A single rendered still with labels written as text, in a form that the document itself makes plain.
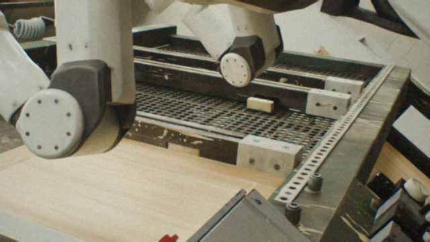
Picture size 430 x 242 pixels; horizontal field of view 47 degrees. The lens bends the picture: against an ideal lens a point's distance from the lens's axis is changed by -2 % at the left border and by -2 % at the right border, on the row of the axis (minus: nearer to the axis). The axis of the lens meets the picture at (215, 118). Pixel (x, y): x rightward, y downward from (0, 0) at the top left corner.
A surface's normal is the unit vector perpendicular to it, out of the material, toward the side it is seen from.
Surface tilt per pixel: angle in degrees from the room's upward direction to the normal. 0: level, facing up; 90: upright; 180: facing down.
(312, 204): 58
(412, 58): 90
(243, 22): 90
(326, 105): 90
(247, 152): 90
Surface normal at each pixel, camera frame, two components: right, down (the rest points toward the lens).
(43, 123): -0.22, -0.01
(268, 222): 0.54, -0.70
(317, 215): 0.07, -0.95
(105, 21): 0.47, -0.05
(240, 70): -0.58, 0.46
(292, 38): -0.42, 0.22
